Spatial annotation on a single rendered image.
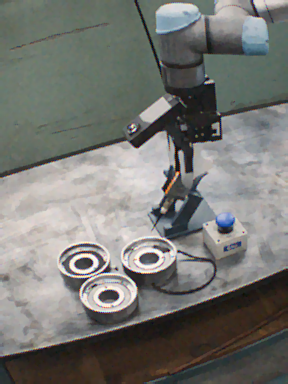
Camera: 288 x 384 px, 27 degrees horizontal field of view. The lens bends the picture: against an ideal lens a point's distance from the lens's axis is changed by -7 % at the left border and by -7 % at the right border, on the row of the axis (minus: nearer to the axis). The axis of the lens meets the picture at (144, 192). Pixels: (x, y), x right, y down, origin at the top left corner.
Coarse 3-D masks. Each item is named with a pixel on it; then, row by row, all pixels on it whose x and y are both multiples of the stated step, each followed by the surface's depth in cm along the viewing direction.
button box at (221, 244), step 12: (204, 228) 124; (216, 228) 123; (228, 228) 122; (240, 228) 122; (204, 240) 126; (216, 240) 120; (228, 240) 120; (240, 240) 121; (216, 252) 120; (228, 252) 121
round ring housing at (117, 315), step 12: (96, 276) 115; (108, 276) 116; (120, 276) 115; (84, 288) 114; (108, 288) 114; (132, 288) 113; (84, 300) 112; (96, 300) 111; (120, 300) 111; (132, 300) 109; (96, 312) 108; (108, 312) 107; (120, 312) 108; (132, 312) 110
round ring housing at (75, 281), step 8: (72, 248) 123; (80, 248) 124; (88, 248) 124; (96, 248) 123; (104, 248) 122; (64, 256) 122; (80, 256) 122; (88, 256) 122; (72, 264) 120; (80, 264) 123; (88, 264) 123; (96, 264) 120; (64, 272) 117; (80, 272) 118; (104, 272) 117; (64, 280) 118; (72, 280) 116; (80, 280) 116; (80, 288) 118
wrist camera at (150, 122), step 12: (168, 96) 107; (156, 108) 107; (168, 108) 105; (180, 108) 105; (132, 120) 109; (144, 120) 107; (156, 120) 105; (168, 120) 106; (132, 132) 107; (144, 132) 106; (156, 132) 107; (132, 144) 107
